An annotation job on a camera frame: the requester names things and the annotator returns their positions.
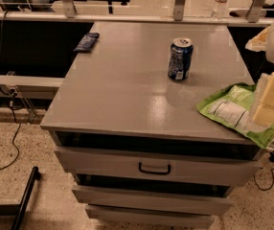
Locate green rice chip bag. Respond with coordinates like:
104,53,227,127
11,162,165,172
196,83,274,150

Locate blue soda can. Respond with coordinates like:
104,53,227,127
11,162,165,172
168,37,194,81

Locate clear plastic water bottle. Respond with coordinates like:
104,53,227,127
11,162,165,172
211,0,228,20

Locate top grey drawer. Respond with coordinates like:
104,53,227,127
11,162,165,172
55,147,260,186

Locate grey drawer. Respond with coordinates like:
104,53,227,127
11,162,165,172
72,185,233,216
85,205,214,229
55,147,260,186

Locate grey drawer cabinet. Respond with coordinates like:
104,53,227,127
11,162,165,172
39,20,265,230

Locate middle grey drawer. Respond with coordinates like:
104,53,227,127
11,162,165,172
72,185,233,216

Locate bottom grey drawer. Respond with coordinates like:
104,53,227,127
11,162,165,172
85,205,214,229

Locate dark blue snack packet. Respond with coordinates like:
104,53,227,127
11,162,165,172
74,33,100,52

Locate black floor stand leg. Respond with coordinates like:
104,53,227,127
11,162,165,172
11,167,41,230

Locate black cable right floor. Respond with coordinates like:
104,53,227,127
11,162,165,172
253,167,274,192

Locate grey metal rail frame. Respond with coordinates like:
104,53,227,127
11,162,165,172
0,0,273,27

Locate black drawer handle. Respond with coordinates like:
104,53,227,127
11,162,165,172
138,162,171,175

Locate black cable on floor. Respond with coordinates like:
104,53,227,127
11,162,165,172
0,11,22,172

